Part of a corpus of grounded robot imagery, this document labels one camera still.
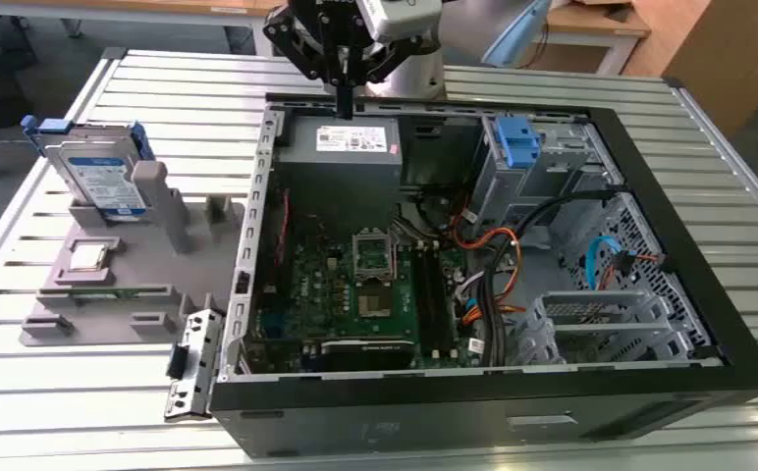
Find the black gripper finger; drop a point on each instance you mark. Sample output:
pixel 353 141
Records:
pixel 294 44
pixel 394 56

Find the hard disk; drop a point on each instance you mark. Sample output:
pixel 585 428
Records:
pixel 100 176

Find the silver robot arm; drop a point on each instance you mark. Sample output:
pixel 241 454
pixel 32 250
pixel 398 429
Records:
pixel 412 73

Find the metal disk bay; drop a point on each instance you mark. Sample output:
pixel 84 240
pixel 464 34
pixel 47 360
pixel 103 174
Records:
pixel 608 328

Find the grey power supply unit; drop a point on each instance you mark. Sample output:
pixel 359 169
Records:
pixel 346 167

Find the blue plastic drive latch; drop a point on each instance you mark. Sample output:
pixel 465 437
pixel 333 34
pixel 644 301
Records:
pixel 516 142

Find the wooden desk white legs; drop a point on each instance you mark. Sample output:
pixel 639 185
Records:
pixel 588 24

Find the metal optical drive cage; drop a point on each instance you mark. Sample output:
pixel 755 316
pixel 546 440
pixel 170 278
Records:
pixel 549 186

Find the grey parts rack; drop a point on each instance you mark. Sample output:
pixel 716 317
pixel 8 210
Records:
pixel 156 255

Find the black RAM slot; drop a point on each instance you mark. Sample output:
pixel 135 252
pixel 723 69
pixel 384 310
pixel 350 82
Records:
pixel 446 294
pixel 430 294
pixel 438 294
pixel 422 294

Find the CPU socket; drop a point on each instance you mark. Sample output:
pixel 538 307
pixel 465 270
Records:
pixel 376 303

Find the wooden cabinet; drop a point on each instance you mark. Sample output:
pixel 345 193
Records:
pixel 732 59

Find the green motherboard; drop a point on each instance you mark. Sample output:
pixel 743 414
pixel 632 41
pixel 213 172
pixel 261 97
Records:
pixel 313 304

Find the silver CPU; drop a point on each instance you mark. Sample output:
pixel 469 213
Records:
pixel 88 256

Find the green RAM stick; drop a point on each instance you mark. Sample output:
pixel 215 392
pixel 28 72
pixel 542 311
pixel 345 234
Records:
pixel 100 293

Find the black graphics card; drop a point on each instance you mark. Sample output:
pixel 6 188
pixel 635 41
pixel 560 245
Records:
pixel 365 350

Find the black PC case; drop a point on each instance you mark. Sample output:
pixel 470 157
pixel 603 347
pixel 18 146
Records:
pixel 418 417

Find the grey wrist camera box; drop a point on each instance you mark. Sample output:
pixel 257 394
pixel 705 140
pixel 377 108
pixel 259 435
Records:
pixel 401 17

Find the long desk grey frame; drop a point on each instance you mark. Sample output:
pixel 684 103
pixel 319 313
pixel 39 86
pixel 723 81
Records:
pixel 156 6

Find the metal expansion slot bracket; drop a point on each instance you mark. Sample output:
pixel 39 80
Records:
pixel 198 343

